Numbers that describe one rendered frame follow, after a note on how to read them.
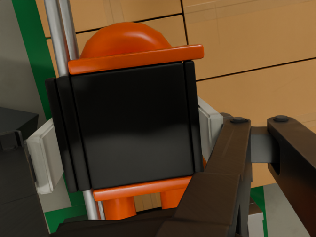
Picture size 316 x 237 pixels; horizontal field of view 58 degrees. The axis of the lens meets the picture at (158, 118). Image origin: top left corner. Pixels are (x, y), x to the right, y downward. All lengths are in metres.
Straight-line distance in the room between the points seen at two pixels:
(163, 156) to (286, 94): 0.85
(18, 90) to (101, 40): 1.36
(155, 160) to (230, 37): 0.76
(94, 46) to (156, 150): 0.07
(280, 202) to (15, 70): 1.56
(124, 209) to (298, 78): 0.86
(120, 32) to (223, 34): 0.74
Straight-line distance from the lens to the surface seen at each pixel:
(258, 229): 1.08
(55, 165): 0.16
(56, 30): 0.17
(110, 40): 0.17
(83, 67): 0.16
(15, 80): 1.52
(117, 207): 0.20
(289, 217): 1.91
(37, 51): 1.47
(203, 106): 0.16
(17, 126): 1.30
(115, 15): 0.86
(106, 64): 0.16
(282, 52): 0.97
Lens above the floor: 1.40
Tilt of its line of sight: 75 degrees down
